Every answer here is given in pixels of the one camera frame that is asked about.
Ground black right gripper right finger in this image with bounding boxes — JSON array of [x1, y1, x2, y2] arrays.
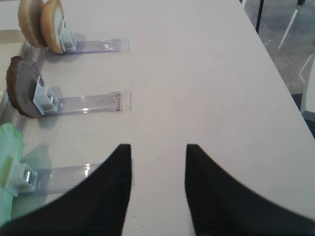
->
[[185, 144, 315, 236]]

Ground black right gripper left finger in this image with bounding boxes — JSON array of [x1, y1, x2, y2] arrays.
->
[[0, 144, 132, 236]]

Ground clear holder strip lettuce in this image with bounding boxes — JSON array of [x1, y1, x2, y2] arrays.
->
[[4, 147, 104, 198]]

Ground green lettuce leaf standing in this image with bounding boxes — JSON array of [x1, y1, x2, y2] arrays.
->
[[0, 123, 25, 225]]

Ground brown meat patty standing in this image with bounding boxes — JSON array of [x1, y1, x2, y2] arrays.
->
[[6, 56, 45, 118]]

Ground bread bun slice upper right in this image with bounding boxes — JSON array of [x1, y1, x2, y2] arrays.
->
[[40, 0, 64, 54]]

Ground bread bun slice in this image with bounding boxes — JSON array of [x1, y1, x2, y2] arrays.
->
[[18, 0, 47, 48], [40, 0, 64, 54]]

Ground bread bun slice upper left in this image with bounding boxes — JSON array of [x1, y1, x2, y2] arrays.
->
[[18, 0, 47, 48]]

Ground clear holder strip patty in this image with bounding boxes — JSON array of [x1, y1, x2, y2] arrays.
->
[[33, 76, 131, 117]]

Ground clear holder strip buns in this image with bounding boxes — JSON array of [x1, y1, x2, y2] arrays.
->
[[44, 27, 130, 56]]

